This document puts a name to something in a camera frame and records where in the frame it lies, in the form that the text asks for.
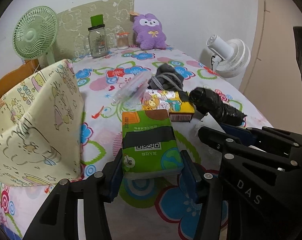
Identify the clear plastic pouch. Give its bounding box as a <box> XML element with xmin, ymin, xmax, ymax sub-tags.
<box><xmin>113</xmin><ymin>71</ymin><xmax>152</xmax><ymax>107</ymax></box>

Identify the wooden bed headboard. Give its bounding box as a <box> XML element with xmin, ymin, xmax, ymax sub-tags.
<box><xmin>0</xmin><ymin>59</ymin><xmax>39</xmax><ymax>98</ymax></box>

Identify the white standing fan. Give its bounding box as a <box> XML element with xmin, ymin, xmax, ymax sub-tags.
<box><xmin>206</xmin><ymin>34</ymin><xmax>251</xmax><ymax>79</ymax></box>

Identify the cotton swab jar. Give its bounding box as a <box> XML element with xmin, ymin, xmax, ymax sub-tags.
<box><xmin>116</xmin><ymin>33</ymin><xmax>129</xmax><ymax>50</ymax></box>

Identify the green tissue pack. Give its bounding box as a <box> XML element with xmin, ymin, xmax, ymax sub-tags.
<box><xmin>122</xmin><ymin>109</ymin><xmax>184</xmax><ymax>180</ymax></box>

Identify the green desk fan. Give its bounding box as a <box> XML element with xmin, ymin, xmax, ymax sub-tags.
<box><xmin>12</xmin><ymin>6</ymin><xmax>58</xmax><ymax>65</ymax></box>

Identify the yellow fabric storage box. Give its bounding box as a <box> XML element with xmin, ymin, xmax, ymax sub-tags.
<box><xmin>0</xmin><ymin>59</ymin><xmax>84</xmax><ymax>187</ymax></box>

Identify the grey drawstring pouch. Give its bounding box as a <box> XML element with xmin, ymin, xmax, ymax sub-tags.
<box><xmin>148</xmin><ymin>63</ymin><xmax>184</xmax><ymax>92</ymax></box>

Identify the yellow cartoon tissue pack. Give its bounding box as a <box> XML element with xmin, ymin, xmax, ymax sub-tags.
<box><xmin>142</xmin><ymin>89</ymin><xmax>195</xmax><ymax>122</ymax></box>

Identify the black umbrella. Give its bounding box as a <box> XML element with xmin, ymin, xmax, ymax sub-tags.
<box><xmin>189</xmin><ymin>87</ymin><xmax>247</xmax><ymax>126</ymax></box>

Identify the glass jar green lid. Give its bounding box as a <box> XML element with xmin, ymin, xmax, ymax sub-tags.
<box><xmin>83</xmin><ymin>14</ymin><xmax>108</xmax><ymax>58</ymax></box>

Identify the floral tablecloth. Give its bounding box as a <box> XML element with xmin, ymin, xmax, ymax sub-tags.
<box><xmin>0</xmin><ymin>48</ymin><xmax>269</xmax><ymax>239</ymax></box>

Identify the purple plush bunny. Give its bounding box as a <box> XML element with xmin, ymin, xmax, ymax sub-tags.
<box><xmin>133</xmin><ymin>14</ymin><xmax>167</xmax><ymax>50</ymax></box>

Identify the green patterned board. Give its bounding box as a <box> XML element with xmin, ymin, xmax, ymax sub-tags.
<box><xmin>53</xmin><ymin>0</ymin><xmax>135</xmax><ymax>61</ymax></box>

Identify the beige door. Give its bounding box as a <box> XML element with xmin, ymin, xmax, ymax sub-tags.
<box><xmin>240</xmin><ymin>0</ymin><xmax>302</xmax><ymax>134</ymax></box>

